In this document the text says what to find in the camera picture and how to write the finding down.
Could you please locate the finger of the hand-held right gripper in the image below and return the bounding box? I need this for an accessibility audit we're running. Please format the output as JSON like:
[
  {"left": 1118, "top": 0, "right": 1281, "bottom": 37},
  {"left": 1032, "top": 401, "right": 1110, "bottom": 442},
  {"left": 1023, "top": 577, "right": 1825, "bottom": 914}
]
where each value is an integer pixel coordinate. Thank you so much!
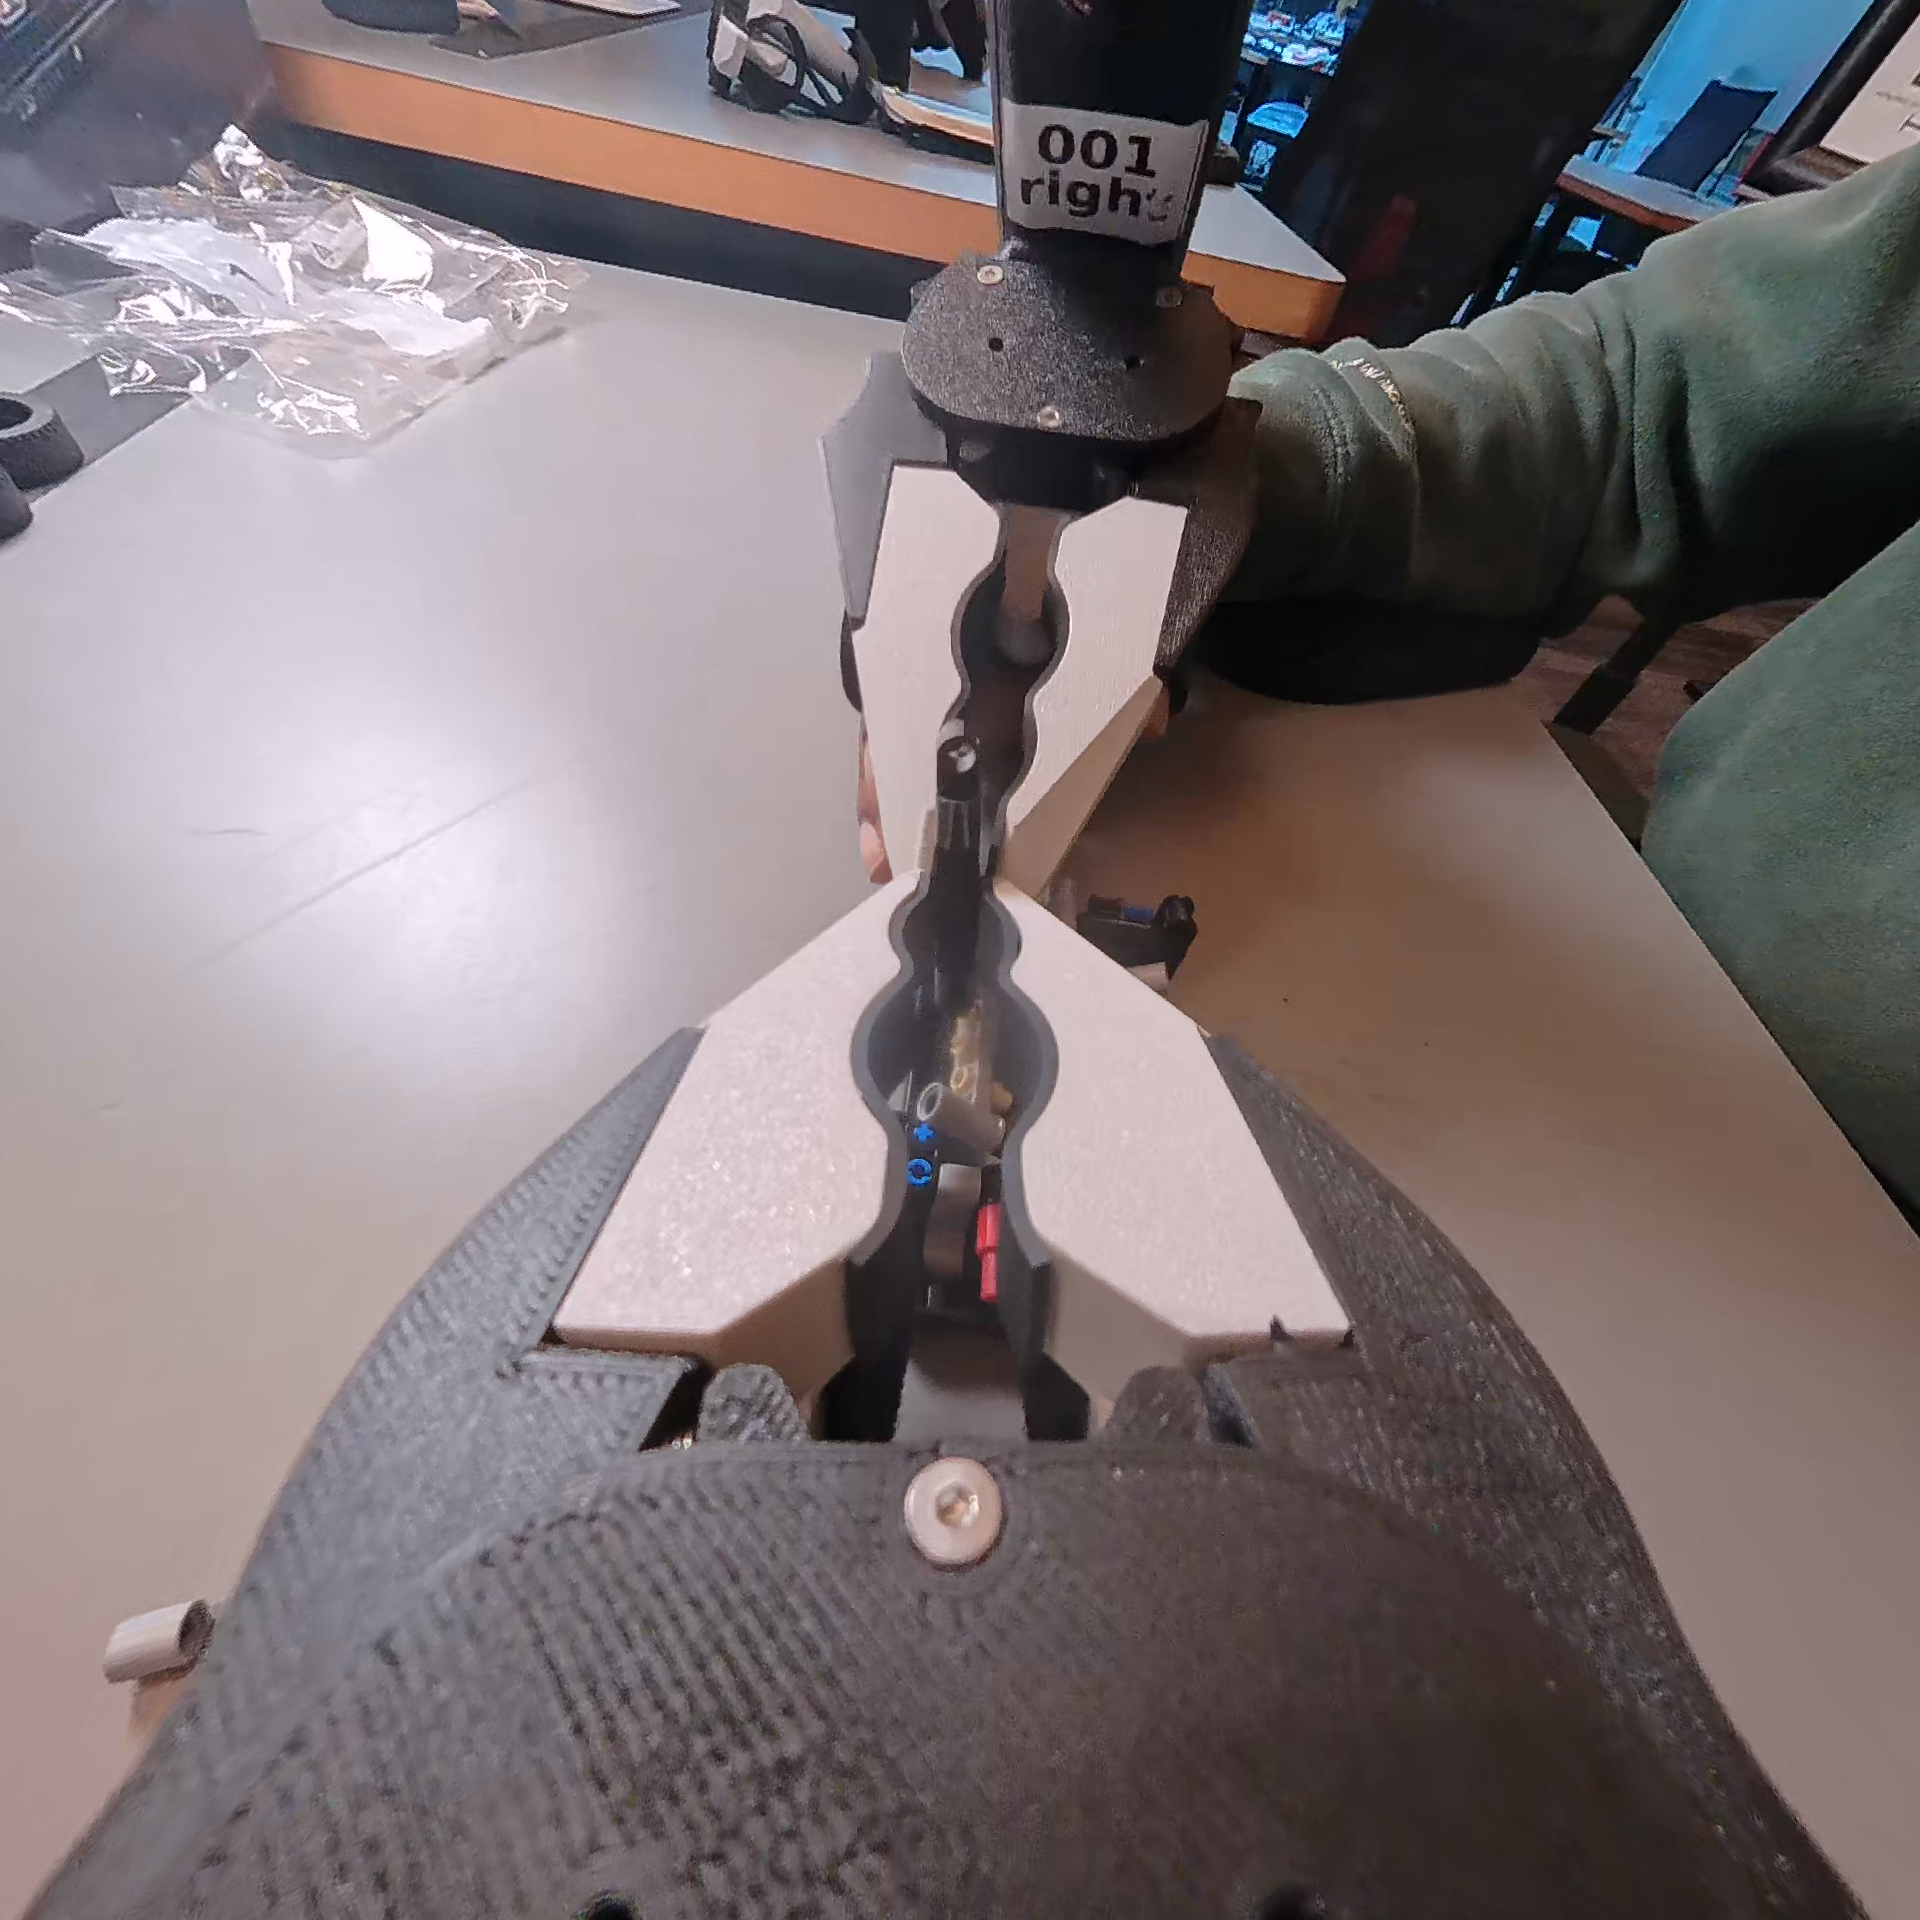
[
  {"left": 843, "top": 455, "right": 1000, "bottom": 889},
  {"left": 984, "top": 498, "right": 1203, "bottom": 905}
]

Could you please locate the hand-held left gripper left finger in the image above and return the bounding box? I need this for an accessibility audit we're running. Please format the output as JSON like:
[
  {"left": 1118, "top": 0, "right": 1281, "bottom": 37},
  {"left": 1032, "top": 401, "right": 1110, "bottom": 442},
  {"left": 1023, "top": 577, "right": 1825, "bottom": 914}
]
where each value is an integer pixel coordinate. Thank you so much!
[{"left": 548, "top": 873, "right": 922, "bottom": 1439}]

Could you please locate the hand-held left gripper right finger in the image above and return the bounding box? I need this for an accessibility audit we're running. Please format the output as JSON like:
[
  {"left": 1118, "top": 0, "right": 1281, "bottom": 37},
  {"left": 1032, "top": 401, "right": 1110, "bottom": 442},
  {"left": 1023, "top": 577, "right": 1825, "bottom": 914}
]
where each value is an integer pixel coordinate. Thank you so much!
[{"left": 971, "top": 873, "right": 1354, "bottom": 1439}]

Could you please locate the lego car chassis assembly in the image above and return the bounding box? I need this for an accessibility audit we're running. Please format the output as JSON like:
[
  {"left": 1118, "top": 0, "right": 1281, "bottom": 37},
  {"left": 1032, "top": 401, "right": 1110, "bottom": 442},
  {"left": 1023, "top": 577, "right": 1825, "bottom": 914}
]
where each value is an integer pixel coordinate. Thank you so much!
[{"left": 894, "top": 885, "right": 1203, "bottom": 1335}]

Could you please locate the person's right forearm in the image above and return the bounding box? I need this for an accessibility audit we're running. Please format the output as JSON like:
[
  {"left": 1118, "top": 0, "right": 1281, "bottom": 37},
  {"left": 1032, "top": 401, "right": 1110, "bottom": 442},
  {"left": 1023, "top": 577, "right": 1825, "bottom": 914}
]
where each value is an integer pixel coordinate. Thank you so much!
[{"left": 1227, "top": 141, "right": 1920, "bottom": 641}]

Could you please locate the light grey lego connector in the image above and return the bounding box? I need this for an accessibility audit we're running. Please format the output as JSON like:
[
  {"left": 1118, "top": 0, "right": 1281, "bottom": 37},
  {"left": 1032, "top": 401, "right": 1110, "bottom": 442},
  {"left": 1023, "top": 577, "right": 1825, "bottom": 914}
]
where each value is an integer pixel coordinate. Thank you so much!
[{"left": 104, "top": 1598, "right": 218, "bottom": 1683}]

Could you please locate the black white headset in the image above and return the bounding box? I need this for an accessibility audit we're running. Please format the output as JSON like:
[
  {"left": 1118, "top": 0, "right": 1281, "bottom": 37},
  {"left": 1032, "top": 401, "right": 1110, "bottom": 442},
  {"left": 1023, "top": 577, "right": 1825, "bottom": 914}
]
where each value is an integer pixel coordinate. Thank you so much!
[{"left": 705, "top": 0, "right": 888, "bottom": 126}]

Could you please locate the black chair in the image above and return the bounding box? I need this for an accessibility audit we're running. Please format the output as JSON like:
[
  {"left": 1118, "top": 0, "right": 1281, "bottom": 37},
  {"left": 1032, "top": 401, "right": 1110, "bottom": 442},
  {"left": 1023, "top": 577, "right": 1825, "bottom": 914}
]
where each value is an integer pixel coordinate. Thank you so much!
[{"left": 1551, "top": 593, "right": 1706, "bottom": 735}]

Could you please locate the neighbouring table with orange edge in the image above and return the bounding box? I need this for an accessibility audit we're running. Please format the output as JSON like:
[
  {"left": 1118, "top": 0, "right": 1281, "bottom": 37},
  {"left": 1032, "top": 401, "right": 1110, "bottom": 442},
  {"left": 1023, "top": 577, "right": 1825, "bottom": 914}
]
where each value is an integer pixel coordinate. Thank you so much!
[{"left": 247, "top": 0, "right": 1347, "bottom": 350}]

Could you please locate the clear plastic bag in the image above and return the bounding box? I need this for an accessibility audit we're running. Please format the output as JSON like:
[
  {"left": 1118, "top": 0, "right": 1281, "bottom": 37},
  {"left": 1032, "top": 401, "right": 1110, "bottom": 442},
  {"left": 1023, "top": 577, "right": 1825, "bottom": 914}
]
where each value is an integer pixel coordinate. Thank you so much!
[{"left": 0, "top": 127, "right": 591, "bottom": 460}]

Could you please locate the black white marker board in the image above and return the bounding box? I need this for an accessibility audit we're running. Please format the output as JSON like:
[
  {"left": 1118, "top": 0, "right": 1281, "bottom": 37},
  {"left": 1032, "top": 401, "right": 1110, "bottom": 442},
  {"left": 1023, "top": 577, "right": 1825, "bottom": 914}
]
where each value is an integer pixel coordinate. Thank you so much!
[{"left": 1776, "top": 0, "right": 1920, "bottom": 197}]

